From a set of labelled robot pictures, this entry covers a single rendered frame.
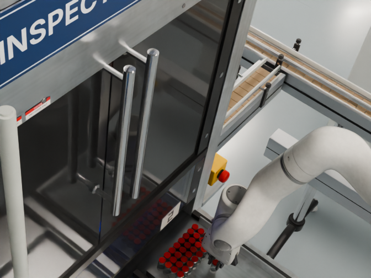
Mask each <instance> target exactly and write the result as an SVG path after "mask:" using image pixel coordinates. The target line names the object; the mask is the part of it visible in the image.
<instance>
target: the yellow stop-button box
mask: <svg viewBox="0 0 371 278"><path fill-rule="evenodd" d="M226 165H227V159H225V158H224V157H222V156H221V155H219V154H218V153H216V154H215V158H214V162H213V166H212V169H211V172H210V177H209V180H208V184H209V185H210V186H212V185H214V183H215V182H216V181H217V180H218V179H219V176H220V174H221V173H222V172H223V171H224V170H225V168H226Z"/></svg>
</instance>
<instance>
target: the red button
mask: <svg viewBox="0 0 371 278"><path fill-rule="evenodd" d="M229 176H230V173H229V172H228V171H227V170H224V171H223V172H222V173H221V174H220V176H219V181H220V182H222V183H224V182H226V181H227V180H228V178H229Z"/></svg>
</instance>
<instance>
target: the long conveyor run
mask: <svg viewBox="0 0 371 278"><path fill-rule="evenodd" d="M300 43H301V39H296V43H295V44H294V46H293V48H290V47H289V46H287V45H285V44H283V43H281V42H280V41H278V40H276V39H274V38H273V37H271V36H269V35H267V34H265V33H264V32H262V31H260V30H258V29H257V28H255V27H253V26H251V25H250V28H249V31H248V35H247V39H246V43H245V47H244V50H243V54H242V57H241V62H240V65H241V66H242V67H244V68H246V69H247V70H248V69H249V68H250V67H251V66H253V65H254V64H255V63H256V62H257V61H258V60H261V61H262V60H263V59H264V58H265V57H267V62H266V63H264V64H265V65H267V66H268V67H270V68H272V69H275V68H277V67H278V66H279V65H280V66H281V69H280V70H279V71H278V72H279V73H283V74H285V75H286V76H285V80H284V83H283V85H282V88H281V90H283V91H284V92H286V93H288V94H289V95H291V96H292V97H295V98H296V99H298V100H299V101H301V102H303V103H304V104H306V105H308V106H309V107H311V108H313V109H315V110H316V111H318V112H320V113H321V114H323V115H325V116H326V117H328V118H330V119H331V120H333V121H335V122H336V123H338V124H340V125H341V126H343V127H345V128H346V129H348V130H350V131H352V132H354V133H356V134H357V135H359V136H360V137H361V138H363V139H365V140H367V141H368V142H370V143H371V93H370V92H368V91H366V90H364V89H362V88H361V87H359V86H357V85H355V84H354V83H352V82H350V81H348V80H346V79H345V78H343V77H341V76H339V75H338V74H336V73H334V72H332V71H330V70H329V69H327V68H326V67H324V66H322V65H320V64H318V63H317V62H315V61H313V60H311V59H309V58H308V57H306V56H304V55H302V54H301V53H299V52H298V51H299V48H300V45H299V44H300Z"/></svg>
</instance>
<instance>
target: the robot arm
mask: <svg viewBox="0 0 371 278"><path fill-rule="evenodd" d="M330 169H332V170H335V171H337V172H338V173H340V174H341V175H342V176H343V177H344V178H345V179H346V180H347V181H348V182H349V183H350V184H351V186H352V187H353V188H354V189H355V191H356V192H357V193H358V194H359V195H360V197H361V198H362V199H363V200H364V201H365V202H366V203H367V204H368V205H369V206H371V149H370V148H369V146H368V145H367V143H366V142H365V141H364V139H362V138H361V137H360V136H359V135H357V134H356V133H354V132H352V131H350V130H347V129H343V128H341V127H336V126H323V127H319V128H317V129H315V130H313V131H311V132H310V133H309V134H307V135H306V136H304V137H303V138H302V139H300V140H299V141H298V142H297V143H295V144H294V145H292V146H291V147H289V148H288V149H287V150H286V151H284V152H283V153H282V154H280V155H279V156H278V157H277V158H275V159H274V160H272V161H271V162H270V163H269V164H267V165H266V166H265V167H263V168H262V169H261V170H260V171H259V172H258V173H257V174H256V175H255V176H254V177H253V179H252V180H251V182H250V184H249V186H248V188H247V187H246V186H244V185H241V184H230V185H227V186H226V187H224V188H223V190H222V192H221V196H220V199H219V203H218V206H217V209H216V213H215V216H214V217H213V218H212V219H211V221H212V222H213V223H212V224H211V225H210V226H209V228H208V230H207V232H206V234H205V236H204V238H203V239H202V240H201V241H202V247H203V248H204V249H205V250H206V251H207V252H208V255H209V256H208V259H209V261H208V264H209V265H210V264H211V263H212V262H213V260H214V259H215V258H217V259H218V260H219V261H218V263H217V265H216V268H215V270H216V271H218V269H219V268H221V269H222V267H223V266H224V264H225V265H230V264H231V265H233V266H236V265H237V264H238V261H237V256H238V254H239V251H240V246H241V245H243V244H244V243H246V242H247V241H249V240H250V239H251V238H253V237H254V236H255V235H256V234H257V233H258V232H259V231H260V230H261V229H262V228H263V226H264V225H265V224H266V222H267V221H268V219H269V218H270V216H271V215H272V213H273V211H274V210H275V208H276V206H277V205H278V203H279V202H280V201H281V200H282V199H283V198H285V197H286V196H288V195H289V194H291V193H292V192H294V191H295V190H297V189H299V188H300V187H302V186H303V185H305V184H306V183H308V182H309V181H311V180H313V179H314V178H315V177H317V176H318V175H320V174H321V173H323V172H325V171H326V170H330Z"/></svg>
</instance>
